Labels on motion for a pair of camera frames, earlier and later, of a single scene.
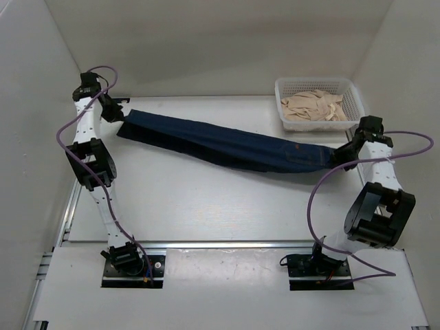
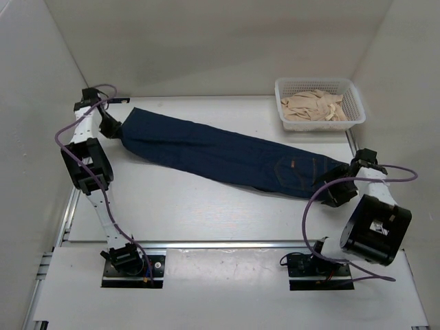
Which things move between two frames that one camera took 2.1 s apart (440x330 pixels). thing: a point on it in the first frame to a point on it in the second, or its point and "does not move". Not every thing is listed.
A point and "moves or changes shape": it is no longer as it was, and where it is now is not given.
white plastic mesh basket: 317,104 does not move
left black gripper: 116,115 to 111,133
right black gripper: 338,156 to 337,198
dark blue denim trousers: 223,144 moves or changes shape
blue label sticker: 120,100 does not move
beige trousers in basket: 314,105 does not move
